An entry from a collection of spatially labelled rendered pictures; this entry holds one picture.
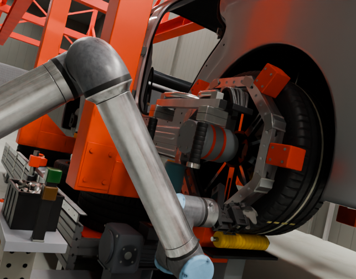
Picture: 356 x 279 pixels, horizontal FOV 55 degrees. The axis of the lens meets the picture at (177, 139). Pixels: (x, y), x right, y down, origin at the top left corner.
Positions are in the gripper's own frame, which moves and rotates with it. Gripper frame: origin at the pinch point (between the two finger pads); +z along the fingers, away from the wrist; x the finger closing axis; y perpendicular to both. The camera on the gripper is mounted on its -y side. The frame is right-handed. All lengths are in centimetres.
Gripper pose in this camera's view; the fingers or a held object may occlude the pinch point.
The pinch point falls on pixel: (253, 213)
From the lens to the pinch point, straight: 125.7
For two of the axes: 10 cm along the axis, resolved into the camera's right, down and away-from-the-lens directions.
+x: 5.3, -6.2, -5.8
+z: 8.2, 2.1, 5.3
